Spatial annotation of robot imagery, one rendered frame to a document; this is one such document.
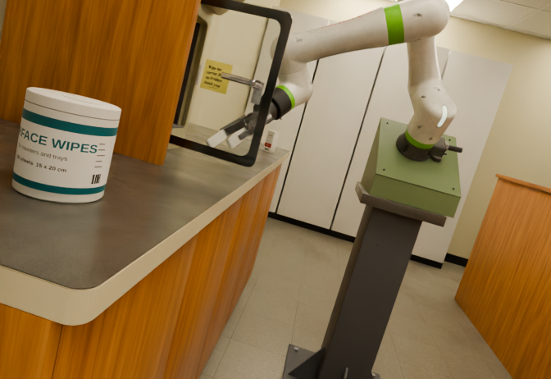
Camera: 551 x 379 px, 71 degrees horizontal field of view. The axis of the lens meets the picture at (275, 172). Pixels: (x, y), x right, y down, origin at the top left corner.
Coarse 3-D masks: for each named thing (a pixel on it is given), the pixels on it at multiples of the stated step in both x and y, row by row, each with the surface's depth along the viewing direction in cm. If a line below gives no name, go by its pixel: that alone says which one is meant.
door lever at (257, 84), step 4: (224, 72) 94; (224, 76) 94; (228, 76) 94; (232, 76) 94; (236, 76) 93; (240, 76) 93; (232, 80) 94; (236, 80) 94; (240, 80) 93; (244, 80) 93; (248, 80) 93; (252, 80) 92; (256, 80) 97; (248, 84) 93; (252, 84) 93; (256, 84) 95; (260, 84) 97; (256, 88) 97; (260, 88) 97
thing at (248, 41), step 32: (224, 0) 98; (224, 32) 98; (256, 32) 96; (288, 32) 94; (192, 64) 101; (256, 64) 97; (192, 96) 102; (224, 96) 100; (256, 96) 98; (192, 128) 103; (224, 128) 101; (256, 128) 98; (224, 160) 101
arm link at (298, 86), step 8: (304, 72) 124; (280, 80) 126; (288, 80) 124; (296, 80) 124; (304, 80) 125; (280, 88) 123; (288, 88) 124; (296, 88) 125; (304, 88) 126; (312, 88) 129; (296, 96) 125; (304, 96) 127; (296, 104) 127
